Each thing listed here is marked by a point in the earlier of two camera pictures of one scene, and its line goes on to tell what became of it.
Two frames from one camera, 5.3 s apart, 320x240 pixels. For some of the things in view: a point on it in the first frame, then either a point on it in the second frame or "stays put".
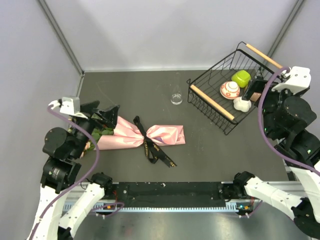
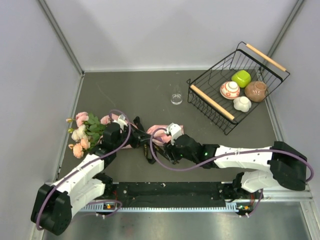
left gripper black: x=110 y=116 to x=138 y=136
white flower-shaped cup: x=242 y=105 stays put
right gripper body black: x=272 y=99 to x=170 y=149
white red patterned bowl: x=230 y=90 stays put
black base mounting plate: x=201 y=194 stays put
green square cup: x=242 y=77 stays put
